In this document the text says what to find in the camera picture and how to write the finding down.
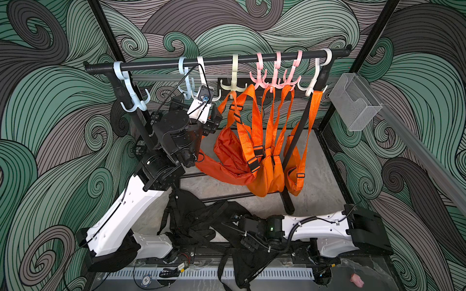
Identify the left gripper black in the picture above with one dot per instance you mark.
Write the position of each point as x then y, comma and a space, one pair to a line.
212, 122

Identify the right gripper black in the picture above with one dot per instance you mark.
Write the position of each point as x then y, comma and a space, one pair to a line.
249, 244

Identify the red orange black backpack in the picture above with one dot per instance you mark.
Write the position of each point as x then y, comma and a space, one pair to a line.
222, 171

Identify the orange fanny pack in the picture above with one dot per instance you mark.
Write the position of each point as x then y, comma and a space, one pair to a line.
295, 169

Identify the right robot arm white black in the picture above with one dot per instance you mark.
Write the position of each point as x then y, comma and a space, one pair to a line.
352, 229

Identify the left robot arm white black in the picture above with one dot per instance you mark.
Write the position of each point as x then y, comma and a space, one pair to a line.
111, 242

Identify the light blue hook inner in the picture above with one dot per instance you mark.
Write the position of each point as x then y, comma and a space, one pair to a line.
188, 93

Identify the light blue hook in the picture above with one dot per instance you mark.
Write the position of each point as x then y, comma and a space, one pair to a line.
124, 76
188, 93

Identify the pale green hook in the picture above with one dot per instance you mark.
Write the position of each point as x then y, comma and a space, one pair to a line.
234, 77

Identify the white hook left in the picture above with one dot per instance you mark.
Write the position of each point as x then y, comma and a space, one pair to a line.
201, 66

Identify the white hook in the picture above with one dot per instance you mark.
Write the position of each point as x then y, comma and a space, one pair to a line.
310, 88
201, 66

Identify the pink hook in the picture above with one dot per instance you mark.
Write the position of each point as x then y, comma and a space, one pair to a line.
259, 80
274, 84
288, 79

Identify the light blue hook outer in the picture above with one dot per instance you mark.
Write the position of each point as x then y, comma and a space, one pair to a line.
124, 76

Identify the white hook right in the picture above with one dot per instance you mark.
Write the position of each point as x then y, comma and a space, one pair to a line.
310, 88

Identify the black backpack on floor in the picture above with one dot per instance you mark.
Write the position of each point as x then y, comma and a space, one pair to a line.
192, 223

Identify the pink small object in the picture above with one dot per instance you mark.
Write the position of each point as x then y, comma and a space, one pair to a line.
357, 281

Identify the black clothes rack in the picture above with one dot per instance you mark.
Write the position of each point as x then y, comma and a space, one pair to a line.
146, 132

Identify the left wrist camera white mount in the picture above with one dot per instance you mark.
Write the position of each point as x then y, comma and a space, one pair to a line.
201, 104

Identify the white slotted cable duct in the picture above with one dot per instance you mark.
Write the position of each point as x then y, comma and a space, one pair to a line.
210, 273

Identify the clear mesh wall bin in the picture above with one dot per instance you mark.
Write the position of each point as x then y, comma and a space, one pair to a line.
355, 101

